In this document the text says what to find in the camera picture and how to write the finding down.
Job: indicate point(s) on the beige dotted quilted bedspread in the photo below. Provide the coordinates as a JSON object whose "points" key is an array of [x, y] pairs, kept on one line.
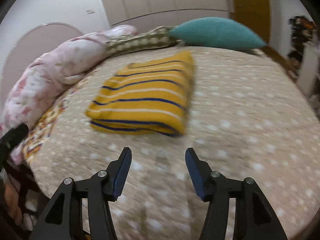
{"points": [[247, 119]]}

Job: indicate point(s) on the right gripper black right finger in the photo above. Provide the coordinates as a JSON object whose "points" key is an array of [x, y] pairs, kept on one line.
{"points": [[254, 216]]}

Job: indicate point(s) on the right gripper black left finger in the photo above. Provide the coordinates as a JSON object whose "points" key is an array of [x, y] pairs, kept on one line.
{"points": [[62, 216]]}

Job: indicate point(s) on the white wardrobe doors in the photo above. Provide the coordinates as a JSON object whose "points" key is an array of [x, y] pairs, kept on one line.
{"points": [[148, 14]]}

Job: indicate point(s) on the pink rounded headboard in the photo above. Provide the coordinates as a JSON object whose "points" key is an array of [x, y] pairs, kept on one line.
{"points": [[30, 46]]}

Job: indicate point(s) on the white shelf unit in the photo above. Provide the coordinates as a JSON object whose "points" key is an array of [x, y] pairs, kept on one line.
{"points": [[308, 72]]}

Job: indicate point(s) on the pink floral fleece blanket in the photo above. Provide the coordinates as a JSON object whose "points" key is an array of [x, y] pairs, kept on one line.
{"points": [[52, 73]]}

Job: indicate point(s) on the colourful diamond pattern blanket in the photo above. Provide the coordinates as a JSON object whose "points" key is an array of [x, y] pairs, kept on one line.
{"points": [[43, 129]]}

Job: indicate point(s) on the olive patterned bolster pillow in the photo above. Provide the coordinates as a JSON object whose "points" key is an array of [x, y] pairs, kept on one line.
{"points": [[155, 39]]}

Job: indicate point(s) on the yellow striped knit sweater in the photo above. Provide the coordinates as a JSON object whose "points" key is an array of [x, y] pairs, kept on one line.
{"points": [[145, 97]]}

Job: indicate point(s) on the teal cushion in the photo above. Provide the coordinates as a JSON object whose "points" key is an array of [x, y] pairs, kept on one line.
{"points": [[216, 32]]}

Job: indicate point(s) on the yellow wooden door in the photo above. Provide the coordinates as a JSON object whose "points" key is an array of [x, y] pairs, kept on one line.
{"points": [[254, 14]]}

